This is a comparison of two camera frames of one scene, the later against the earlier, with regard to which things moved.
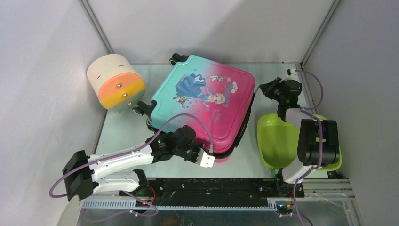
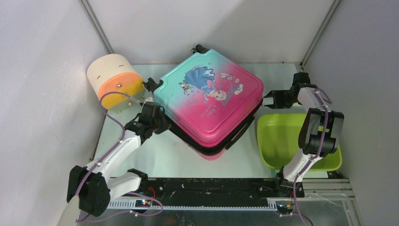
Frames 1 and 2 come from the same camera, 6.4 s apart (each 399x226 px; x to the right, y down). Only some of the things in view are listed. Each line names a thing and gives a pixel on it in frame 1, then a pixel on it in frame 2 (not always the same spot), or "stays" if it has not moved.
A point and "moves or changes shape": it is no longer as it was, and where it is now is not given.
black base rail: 170,192 stays
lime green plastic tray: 278,142 stays
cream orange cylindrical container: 117,84 stays
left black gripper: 197,146 → 165,125
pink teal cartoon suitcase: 214,99 moves or changes shape
